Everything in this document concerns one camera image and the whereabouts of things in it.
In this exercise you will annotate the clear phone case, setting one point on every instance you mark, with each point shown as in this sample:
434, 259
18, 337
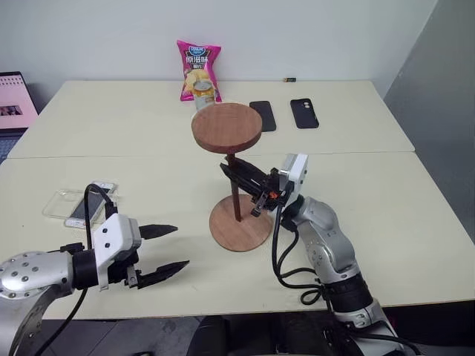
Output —
59, 204

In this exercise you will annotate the pink potato chip bag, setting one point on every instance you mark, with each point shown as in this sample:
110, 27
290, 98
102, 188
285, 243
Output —
200, 61

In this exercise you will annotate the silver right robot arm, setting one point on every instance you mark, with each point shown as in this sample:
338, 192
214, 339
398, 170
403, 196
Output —
326, 237

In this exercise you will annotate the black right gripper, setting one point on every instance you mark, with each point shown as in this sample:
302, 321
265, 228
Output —
272, 187

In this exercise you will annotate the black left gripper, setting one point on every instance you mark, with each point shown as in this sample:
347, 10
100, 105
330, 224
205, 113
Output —
119, 272

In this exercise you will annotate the black smartphone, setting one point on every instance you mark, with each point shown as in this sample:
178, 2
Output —
264, 115

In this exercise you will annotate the black phone case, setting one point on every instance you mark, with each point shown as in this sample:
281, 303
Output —
304, 113

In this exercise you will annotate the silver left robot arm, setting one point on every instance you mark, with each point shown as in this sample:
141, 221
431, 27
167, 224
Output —
26, 272

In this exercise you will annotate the white smartphone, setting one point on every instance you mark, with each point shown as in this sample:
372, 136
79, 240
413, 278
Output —
94, 205

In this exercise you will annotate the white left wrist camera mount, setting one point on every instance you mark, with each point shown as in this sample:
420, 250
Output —
115, 233

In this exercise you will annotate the laptop with pink screen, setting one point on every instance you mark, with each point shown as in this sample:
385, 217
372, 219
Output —
13, 100

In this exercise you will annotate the round wooden base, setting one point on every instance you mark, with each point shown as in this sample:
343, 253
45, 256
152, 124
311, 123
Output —
252, 231

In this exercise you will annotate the wooden pole with round disc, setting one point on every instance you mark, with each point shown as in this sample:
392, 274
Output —
226, 126

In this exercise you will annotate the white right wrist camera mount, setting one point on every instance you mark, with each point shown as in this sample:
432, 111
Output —
297, 172

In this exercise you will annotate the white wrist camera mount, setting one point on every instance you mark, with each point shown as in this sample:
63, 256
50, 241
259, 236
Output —
115, 233
297, 172

